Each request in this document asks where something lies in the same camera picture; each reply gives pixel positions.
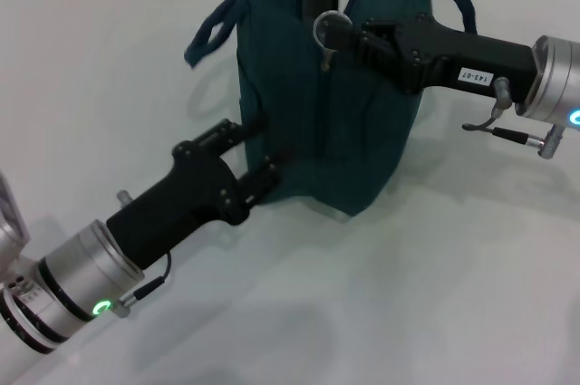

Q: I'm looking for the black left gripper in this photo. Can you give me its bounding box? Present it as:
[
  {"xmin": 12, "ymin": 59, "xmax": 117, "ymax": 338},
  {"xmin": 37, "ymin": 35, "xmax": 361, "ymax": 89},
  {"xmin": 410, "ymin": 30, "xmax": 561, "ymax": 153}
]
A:
[{"xmin": 106, "ymin": 113, "xmax": 296, "ymax": 269}]

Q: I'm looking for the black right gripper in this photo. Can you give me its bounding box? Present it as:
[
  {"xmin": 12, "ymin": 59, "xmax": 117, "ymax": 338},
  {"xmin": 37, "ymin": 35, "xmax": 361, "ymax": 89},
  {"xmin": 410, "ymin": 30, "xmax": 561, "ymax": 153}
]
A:
[{"xmin": 324, "ymin": 12, "xmax": 539, "ymax": 101}]

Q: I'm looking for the dark teal insulated bag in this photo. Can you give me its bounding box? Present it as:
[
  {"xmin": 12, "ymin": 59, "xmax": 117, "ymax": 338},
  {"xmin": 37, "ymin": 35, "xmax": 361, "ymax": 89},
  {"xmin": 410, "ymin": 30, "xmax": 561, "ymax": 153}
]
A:
[{"xmin": 183, "ymin": 0, "xmax": 477, "ymax": 218}]

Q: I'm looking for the left arm cable with plug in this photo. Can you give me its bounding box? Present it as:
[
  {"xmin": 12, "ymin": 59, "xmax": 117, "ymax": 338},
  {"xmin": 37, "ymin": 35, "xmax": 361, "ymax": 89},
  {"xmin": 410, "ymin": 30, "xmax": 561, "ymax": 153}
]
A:
[{"xmin": 112, "ymin": 251, "xmax": 172, "ymax": 319}]

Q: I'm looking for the arm cable with plug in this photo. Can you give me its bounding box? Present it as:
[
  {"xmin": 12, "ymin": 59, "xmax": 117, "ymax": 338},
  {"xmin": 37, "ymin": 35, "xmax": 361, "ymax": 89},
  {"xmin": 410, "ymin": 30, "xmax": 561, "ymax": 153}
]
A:
[
  {"xmin": 460, "ymin": 76, "xmax": 566, "ymax": 159},
  {"xmin": 112, "ymin": 251, "xmax": 172, "ymax": 319}
]

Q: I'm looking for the right arm cable with plug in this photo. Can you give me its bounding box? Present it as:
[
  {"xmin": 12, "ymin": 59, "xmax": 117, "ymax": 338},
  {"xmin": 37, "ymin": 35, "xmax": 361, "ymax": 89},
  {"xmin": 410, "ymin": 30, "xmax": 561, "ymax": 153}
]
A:
[{"xmin": 460, "ymin": 76, "xmax": 566, "ymax": 159}]

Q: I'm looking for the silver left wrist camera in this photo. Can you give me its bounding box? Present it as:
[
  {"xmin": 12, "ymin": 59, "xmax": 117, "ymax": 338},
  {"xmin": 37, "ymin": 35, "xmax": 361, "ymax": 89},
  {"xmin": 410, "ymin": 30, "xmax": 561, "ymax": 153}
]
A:
[{"xmin": 0, "ymin": 170, "xmax": 32, "ymax": 264}]

